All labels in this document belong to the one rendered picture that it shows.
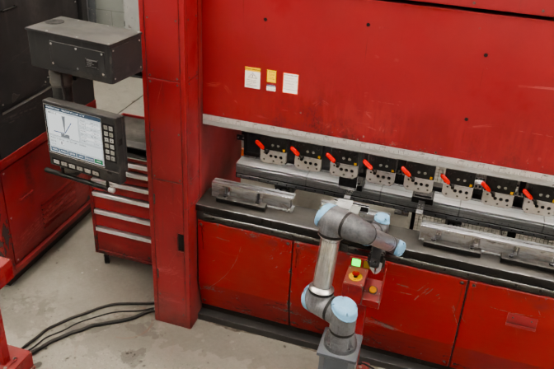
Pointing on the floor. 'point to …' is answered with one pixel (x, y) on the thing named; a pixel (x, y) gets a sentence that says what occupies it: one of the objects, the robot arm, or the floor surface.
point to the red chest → (124, 207)
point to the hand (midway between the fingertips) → (374, 273)
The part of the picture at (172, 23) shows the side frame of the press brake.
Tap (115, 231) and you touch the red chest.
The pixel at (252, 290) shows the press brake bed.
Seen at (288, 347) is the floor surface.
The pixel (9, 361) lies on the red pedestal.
